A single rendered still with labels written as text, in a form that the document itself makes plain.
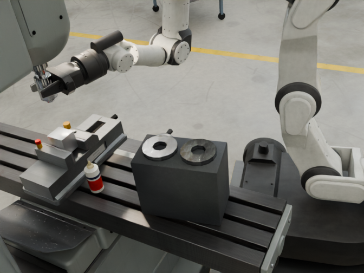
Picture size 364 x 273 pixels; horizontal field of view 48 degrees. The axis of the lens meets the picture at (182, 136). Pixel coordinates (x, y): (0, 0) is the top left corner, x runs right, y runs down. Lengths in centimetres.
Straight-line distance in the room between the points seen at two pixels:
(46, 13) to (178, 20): 52
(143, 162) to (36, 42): 37
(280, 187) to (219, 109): 157
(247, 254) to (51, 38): 70
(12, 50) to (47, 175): 44
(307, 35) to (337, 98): 211
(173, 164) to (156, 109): 226
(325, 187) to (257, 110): 169
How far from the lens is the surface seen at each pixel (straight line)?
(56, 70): 119
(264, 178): 168
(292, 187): 168
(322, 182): 150
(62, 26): 106
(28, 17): 99
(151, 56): 135
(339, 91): 339
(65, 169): 124
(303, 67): 129
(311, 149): 147
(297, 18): 119
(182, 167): 97
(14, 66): 94
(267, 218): 110
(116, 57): 122
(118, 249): 141
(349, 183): 151
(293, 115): 132
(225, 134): 288
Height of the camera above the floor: 175
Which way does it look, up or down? 37 degrees down
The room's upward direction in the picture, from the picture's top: 7 degrees counter-clockwise
